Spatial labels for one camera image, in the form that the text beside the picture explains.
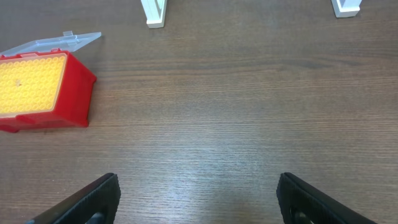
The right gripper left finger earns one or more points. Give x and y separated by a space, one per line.
90 202

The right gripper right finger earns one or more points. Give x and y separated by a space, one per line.
304 202

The red and yellow tip box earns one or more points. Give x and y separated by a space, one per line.
71 93

